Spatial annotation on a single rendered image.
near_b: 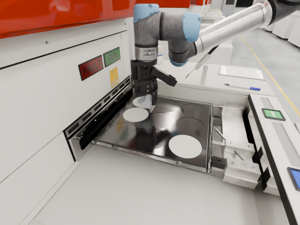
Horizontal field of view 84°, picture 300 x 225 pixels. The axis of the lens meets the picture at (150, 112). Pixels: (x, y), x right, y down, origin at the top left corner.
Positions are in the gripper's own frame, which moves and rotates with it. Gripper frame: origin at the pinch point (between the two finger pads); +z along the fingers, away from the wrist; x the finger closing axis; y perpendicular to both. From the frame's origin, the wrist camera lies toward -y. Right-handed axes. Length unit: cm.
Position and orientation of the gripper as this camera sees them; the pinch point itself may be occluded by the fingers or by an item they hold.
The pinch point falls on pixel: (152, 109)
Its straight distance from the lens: 66.6
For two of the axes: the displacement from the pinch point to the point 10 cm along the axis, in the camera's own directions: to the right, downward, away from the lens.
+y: -9.6, 1.5, -2.3
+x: 2.7, 5.3, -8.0
